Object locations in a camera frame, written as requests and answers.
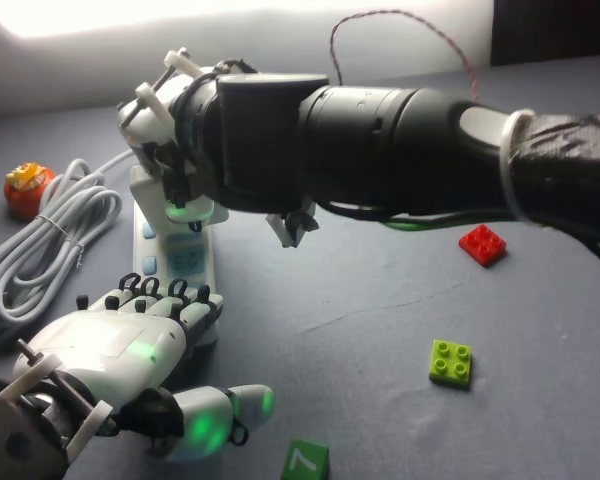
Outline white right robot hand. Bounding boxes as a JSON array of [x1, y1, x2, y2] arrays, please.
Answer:
[[117, 63, 217, 234]]

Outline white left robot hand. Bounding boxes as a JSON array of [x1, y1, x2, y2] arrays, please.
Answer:
[[12, 272, 277, 459]]

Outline white backdrop board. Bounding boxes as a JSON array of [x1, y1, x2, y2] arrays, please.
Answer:
[[0, 0, 495, 120]]

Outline orange toy fruit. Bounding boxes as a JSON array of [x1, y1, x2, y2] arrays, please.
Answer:
[[2, 162, 56, 221]]

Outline green cube number 7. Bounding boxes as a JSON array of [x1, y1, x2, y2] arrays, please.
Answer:
[[281, 438, 330, 480]]

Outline grey table cloth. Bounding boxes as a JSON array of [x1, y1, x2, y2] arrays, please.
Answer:
[[0, 54, 600, 480]]

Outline lime green toy brick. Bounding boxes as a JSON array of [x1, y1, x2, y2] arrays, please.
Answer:
[[428, 338, 474, 389]]

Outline red toy brick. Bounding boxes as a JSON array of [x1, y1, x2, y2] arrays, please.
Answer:
[[458, 223, 508, 270]]

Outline grey coiled power cable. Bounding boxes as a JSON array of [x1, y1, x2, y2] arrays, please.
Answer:
[[0, 152, 136, 326]]

